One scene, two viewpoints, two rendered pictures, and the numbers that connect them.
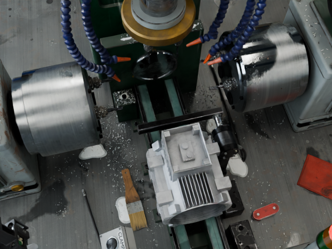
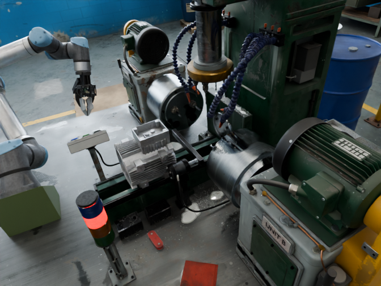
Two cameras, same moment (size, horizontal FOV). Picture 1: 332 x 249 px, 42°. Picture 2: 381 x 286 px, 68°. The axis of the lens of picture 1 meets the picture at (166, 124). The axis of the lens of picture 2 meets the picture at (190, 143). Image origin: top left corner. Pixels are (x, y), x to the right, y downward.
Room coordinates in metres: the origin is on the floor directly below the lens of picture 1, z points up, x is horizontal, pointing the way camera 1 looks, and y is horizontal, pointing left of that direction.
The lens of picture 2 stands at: (0.43, -0.98, 1.78)
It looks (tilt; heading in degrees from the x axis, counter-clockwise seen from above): 38 degrees down; 80
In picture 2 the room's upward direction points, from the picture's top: 6 degrees counter-clockwise
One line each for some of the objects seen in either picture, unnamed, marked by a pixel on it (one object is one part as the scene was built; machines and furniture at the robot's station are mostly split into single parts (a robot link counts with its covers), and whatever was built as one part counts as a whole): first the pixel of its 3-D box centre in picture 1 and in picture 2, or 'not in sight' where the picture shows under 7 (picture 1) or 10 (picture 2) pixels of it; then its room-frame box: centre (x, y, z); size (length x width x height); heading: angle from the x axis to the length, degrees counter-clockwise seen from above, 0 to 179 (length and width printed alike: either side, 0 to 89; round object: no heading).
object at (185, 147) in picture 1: (185, 152); (151, 136); (0.44, -0.05, 1.11); 0.12 x 0.11 x 0.07; 15
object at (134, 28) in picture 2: not in sight; (142, 62); (0.49, 0.62, 1.16); 0.33 x 0.26 x 0.42; 105
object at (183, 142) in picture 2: (180, 121); (186, 146); (0.58, -0.04, 1.01); 0.26 x 0.04 x 0.03; 105
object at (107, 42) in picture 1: (150, 58); (233, 130); (0.83, 0.05, 0.97); 0.30 x 0.11 x 0.34; 105
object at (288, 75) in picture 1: (267, 65); (252, 173); (0.77, -0.31, 1.04); 0.41 x 0.25 x 0.25; 105
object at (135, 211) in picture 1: (132, 198); not in sight; (0.41, 0.10, 0.80); 0.21 x 0.05 x 0.01; 17
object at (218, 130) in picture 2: (155, 66); (221, 127); (0.77, 0.04, 1.02); 0.15 x 0.02 x 0.15; 105
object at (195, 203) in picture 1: (187, 179); (145, 158); (0.40, -0.06, 1.01); 0.20 x 0.19 x 0.19; 15
